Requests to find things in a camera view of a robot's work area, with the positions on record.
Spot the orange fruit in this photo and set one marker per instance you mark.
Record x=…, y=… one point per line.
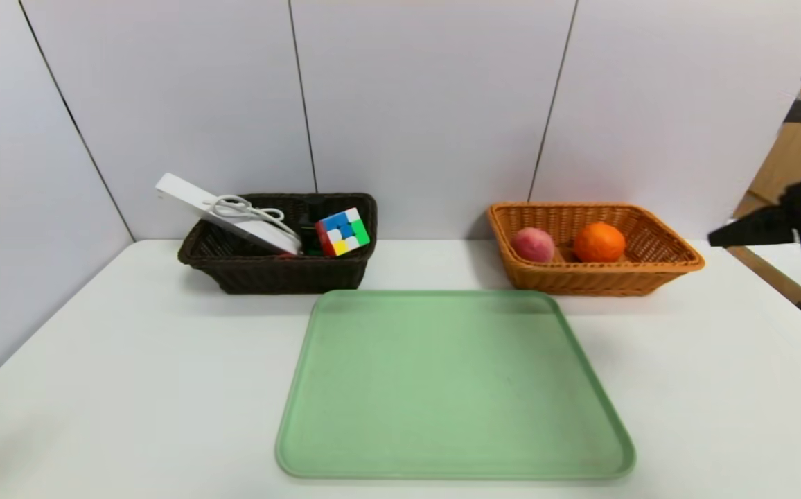
x=600, y=241

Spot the orange wicker basket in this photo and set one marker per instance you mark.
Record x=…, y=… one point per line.
x=581, y=281

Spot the colourful puzzle cube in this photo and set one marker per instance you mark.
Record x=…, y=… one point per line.
x=344, y=232

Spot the dark brown wicker basket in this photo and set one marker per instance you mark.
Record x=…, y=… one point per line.
x=269, y=277

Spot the white side table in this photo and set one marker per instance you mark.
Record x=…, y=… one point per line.
x=788, y=267

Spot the white power strip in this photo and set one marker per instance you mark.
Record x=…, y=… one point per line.
x=234, y=220

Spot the pink red peach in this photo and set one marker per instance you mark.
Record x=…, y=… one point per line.
x=533, y=244

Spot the light green plastic tray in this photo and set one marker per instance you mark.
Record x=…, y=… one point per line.
x=442, y=402

